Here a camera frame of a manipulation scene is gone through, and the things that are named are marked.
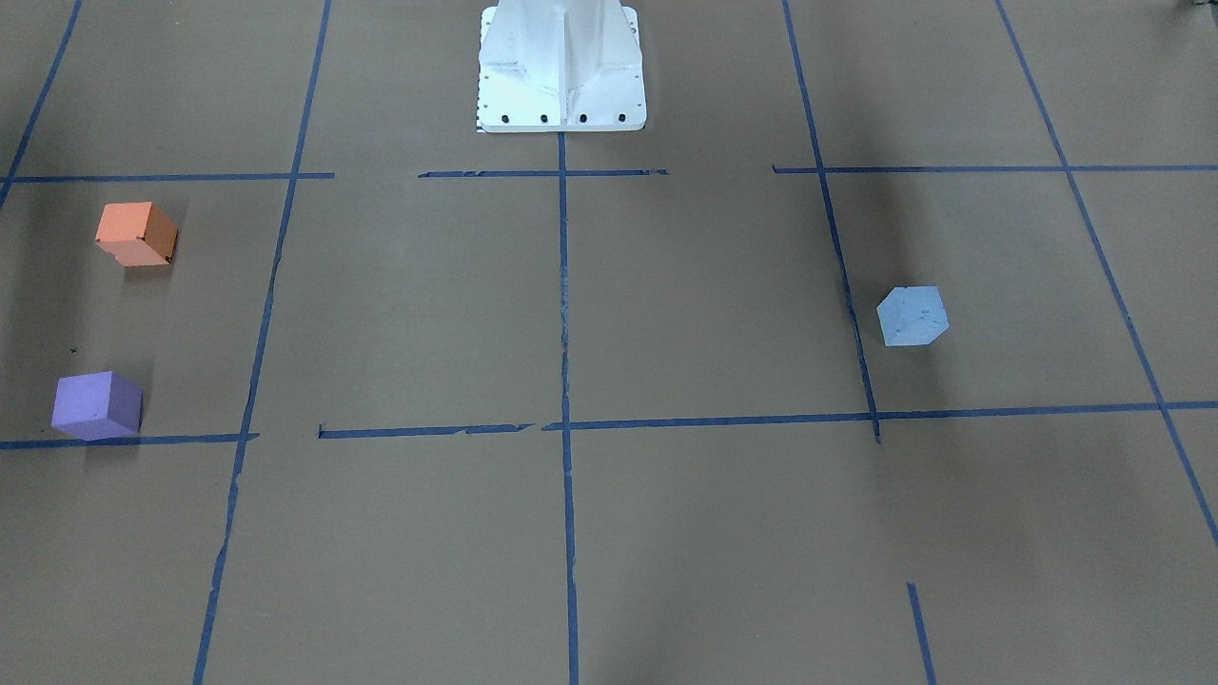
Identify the light blue block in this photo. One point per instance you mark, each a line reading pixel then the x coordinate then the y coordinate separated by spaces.
pixel 912 316

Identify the purple block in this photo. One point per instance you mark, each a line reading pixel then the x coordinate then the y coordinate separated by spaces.
pixel 98 406

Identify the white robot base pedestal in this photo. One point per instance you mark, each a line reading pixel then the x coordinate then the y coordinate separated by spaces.
pixel 560 66

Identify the orange block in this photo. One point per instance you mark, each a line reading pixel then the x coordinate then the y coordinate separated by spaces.
pixel 137 234

